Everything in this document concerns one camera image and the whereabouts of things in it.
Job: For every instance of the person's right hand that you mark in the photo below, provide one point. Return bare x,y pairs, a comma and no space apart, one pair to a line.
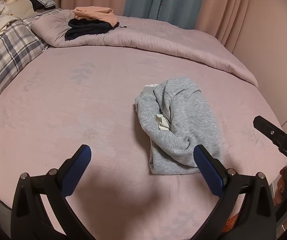
278,192

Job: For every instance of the folded navy garment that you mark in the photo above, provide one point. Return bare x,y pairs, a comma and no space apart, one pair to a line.
86,30

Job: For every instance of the plaid pillow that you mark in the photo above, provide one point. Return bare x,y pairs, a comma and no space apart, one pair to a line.
6,52

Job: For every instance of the pink bed sheet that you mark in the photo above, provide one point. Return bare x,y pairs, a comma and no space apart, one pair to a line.
71,105

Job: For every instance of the beige pillow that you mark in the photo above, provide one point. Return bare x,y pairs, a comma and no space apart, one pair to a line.
23,8

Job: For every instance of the orange patterned cloth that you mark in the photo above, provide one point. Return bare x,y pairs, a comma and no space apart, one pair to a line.
231,223

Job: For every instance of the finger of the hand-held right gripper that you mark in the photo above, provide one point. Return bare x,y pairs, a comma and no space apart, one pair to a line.
271,132

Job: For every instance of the pink comforter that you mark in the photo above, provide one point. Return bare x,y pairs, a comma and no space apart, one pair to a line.
158,40

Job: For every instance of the grey printed sweatshirt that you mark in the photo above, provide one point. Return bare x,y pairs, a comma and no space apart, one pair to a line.
191,115

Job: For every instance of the folded peach garment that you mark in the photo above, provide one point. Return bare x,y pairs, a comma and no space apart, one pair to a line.
93,13

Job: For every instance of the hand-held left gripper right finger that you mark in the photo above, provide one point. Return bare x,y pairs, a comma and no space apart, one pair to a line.
207,165

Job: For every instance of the blue curtain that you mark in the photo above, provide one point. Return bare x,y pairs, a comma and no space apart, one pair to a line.
163,2

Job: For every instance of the striped grey cloth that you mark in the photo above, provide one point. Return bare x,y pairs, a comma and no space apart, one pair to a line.
43,0

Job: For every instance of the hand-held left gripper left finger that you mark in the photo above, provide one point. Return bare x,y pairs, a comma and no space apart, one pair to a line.
77,165

